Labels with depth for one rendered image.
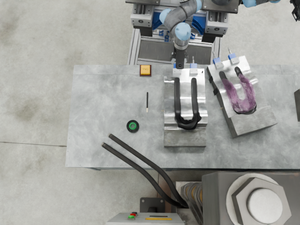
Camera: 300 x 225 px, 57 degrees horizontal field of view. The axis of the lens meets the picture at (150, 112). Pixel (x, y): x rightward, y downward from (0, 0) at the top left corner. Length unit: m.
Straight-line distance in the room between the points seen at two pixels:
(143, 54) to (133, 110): 0.92
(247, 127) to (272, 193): 1.25
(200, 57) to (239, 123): 1.06
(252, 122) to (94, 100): 1.02
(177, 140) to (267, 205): 1.23
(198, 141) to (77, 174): 1.32
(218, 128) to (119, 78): 0.74
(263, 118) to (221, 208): 1.29
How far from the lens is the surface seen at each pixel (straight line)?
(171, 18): 1.46
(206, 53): 2.67
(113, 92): 1.88
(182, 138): 1.72
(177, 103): 1.74
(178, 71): 1.79
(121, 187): 2.57
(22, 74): 3.09
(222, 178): 0.56
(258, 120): 1.79
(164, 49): 2.65
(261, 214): 0.53
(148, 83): 1.88
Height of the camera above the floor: 2.55
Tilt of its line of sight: 75 degrees down
